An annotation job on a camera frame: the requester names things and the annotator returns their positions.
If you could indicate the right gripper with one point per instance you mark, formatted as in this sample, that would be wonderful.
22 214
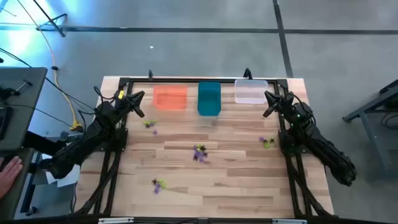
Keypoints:
286 102

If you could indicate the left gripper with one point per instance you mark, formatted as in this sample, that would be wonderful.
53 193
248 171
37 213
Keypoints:
125 102

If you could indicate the teal plastic bin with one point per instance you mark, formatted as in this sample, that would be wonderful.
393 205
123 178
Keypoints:
209 99

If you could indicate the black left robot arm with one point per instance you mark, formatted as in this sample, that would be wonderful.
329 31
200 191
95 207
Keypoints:
77 149

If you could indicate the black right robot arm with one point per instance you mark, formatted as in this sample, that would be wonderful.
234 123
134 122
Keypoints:
326 155

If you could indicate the yellow tag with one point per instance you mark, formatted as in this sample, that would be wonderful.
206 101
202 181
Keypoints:
121 94

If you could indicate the clear plastic bin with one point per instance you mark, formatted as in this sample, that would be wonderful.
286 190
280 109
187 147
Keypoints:
251 91

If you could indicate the orange translucent plastic bin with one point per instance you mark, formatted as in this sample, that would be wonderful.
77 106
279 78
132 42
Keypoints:
169 98

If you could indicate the black table clamp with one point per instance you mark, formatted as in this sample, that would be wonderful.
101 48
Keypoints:
247 74
150 74

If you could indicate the yellow plug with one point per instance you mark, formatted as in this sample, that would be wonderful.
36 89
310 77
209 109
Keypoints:
76 126

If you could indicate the white paper sheets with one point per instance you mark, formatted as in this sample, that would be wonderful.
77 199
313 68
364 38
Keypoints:
70 179

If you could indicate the black desk crossbar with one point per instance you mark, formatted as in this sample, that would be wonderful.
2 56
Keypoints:
40 143

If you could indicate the grey metal table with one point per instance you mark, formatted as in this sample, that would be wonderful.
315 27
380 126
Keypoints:
371 137

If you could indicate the grey desk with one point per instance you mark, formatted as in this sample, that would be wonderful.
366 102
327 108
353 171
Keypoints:
28 124

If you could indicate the black tripod stand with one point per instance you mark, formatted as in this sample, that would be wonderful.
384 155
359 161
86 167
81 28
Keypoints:
51 20

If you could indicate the black clamp tool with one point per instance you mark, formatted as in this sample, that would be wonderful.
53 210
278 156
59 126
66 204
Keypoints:
7 92

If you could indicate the black keyboard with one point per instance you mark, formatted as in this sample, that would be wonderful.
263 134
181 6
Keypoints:
4 124

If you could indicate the person's hand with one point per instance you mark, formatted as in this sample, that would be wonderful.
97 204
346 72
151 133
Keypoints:
9 177

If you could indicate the black caster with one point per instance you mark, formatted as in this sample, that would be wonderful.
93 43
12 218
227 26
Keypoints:
31 211

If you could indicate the dark desk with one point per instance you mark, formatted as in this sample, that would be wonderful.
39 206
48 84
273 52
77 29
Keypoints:
12 208

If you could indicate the black aluminium table frame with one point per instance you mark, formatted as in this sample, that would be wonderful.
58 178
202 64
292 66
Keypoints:
292 186

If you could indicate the silver metal bracket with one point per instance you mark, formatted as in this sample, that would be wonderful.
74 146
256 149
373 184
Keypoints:
289 221
115 220

